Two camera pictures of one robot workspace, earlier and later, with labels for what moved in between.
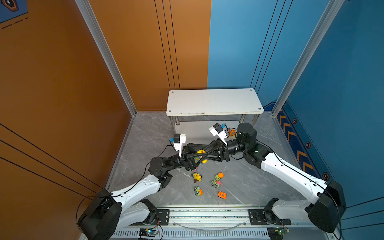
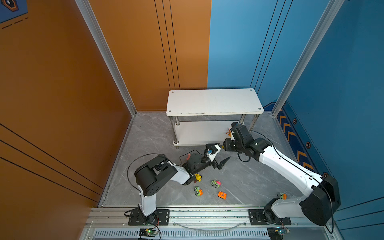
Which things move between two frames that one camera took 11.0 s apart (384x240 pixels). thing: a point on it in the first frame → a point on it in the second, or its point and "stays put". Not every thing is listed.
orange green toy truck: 219,176 → 282,196
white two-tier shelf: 194,112 stays put
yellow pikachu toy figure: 197,176 stays put
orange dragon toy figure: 232,132 stays put
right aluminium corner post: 332,9 stays put
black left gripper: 186,161 → 219,165
